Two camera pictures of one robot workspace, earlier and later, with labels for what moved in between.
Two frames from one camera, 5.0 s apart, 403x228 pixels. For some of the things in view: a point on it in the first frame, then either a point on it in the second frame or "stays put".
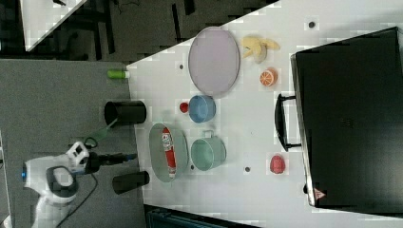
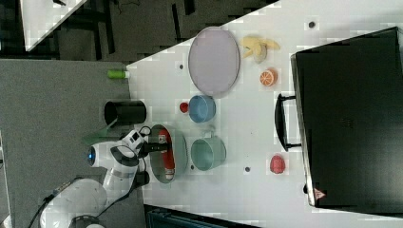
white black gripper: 81,161 → 141,148
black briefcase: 347,118 stays put
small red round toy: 183,107 stays put
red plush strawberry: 277,164 stays put
